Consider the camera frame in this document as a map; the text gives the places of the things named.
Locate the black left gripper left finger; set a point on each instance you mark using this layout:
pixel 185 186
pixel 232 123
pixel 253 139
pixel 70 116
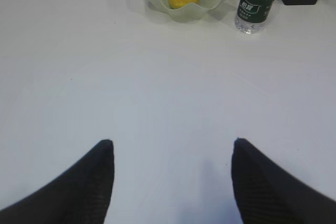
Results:
pixel 81 194

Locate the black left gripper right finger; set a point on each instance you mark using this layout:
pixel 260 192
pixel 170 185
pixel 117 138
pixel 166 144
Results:
pixel 266 193

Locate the clear water bottle green label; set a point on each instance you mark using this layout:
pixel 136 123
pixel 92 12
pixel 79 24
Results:
pixel 251 15

